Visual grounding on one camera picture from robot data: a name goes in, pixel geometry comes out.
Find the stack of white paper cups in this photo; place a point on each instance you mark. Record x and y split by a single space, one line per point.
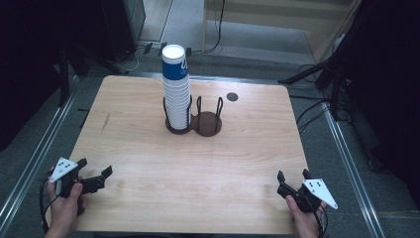
177 105

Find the black cabinet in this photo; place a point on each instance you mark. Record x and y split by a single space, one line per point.
122 26

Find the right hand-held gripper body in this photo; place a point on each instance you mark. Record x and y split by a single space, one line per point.
318 191

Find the black metal stand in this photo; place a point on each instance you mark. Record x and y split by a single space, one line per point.
335 89
63 79

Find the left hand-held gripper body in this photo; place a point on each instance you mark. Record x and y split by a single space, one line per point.
62 169

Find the dark curtain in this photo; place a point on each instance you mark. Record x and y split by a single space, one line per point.
389 82
33 66

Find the aluminium floor rail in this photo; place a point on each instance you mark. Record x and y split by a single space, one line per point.
36 158
353 172

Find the black plug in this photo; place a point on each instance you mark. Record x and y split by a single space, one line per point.
162 48
188 52
148 48

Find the person's left hand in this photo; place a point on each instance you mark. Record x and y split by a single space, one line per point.
66 211

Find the person's right hand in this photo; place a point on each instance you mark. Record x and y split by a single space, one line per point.
305 224

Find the beige wooden frame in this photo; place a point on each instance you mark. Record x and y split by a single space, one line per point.
280 20

